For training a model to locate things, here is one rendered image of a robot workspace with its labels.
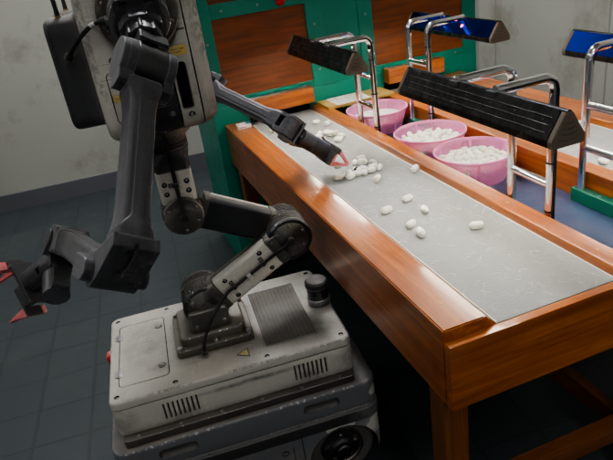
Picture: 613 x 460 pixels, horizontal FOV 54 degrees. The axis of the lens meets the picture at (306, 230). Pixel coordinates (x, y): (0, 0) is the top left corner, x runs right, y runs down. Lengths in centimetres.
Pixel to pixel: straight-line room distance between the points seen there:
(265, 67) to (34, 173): 241
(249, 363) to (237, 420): 16
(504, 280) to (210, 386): 80
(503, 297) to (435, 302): 15
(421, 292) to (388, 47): 188
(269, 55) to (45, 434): 177
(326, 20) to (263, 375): 172
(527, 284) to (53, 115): 377
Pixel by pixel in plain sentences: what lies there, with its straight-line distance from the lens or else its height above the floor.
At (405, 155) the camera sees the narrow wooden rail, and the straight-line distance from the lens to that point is 209.
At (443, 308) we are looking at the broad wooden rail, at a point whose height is 77.
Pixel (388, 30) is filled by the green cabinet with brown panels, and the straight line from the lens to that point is 301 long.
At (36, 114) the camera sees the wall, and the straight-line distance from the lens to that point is 463.
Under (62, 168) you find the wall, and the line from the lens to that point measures 472.
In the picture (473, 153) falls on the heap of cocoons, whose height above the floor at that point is 73.
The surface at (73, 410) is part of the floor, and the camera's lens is 254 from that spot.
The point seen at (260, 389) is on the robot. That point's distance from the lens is 172.
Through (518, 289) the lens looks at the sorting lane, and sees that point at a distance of 137.
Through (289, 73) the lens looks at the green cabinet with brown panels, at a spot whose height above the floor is 93.
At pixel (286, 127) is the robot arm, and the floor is 95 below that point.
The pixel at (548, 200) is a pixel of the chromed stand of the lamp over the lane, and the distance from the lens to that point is 163.
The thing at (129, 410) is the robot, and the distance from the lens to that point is 170.
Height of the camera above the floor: 148
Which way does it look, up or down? 26 degrees down
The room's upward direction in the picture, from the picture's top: 9 degrees counter-clockwise
